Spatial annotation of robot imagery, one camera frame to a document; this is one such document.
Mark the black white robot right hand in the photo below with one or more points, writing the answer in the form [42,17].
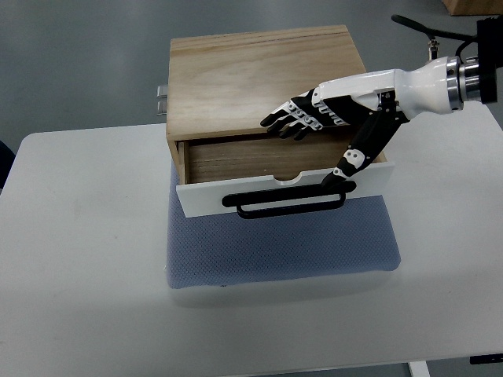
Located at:
[378,103]

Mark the black drawer handle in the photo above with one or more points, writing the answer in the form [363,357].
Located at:
[288,200]

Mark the white drawer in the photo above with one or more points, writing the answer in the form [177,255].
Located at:
[213,168]

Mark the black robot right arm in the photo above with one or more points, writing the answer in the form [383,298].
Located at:
[489,59]

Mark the wooden drawer cabinet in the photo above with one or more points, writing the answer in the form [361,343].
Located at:
[224,85]

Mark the cardboard box corner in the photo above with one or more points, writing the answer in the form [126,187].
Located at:
[473,7]

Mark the blue grey cushion mat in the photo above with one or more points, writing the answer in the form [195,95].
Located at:
[224,249]

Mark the metal clamp behind cabinet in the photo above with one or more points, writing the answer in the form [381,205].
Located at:
[162,99]

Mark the white table leg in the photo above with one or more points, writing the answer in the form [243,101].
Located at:
[419,369]

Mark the black table control panel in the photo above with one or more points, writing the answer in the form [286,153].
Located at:
[486,359]

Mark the dark chair edge left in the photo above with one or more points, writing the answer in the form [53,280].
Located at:
[7,157]

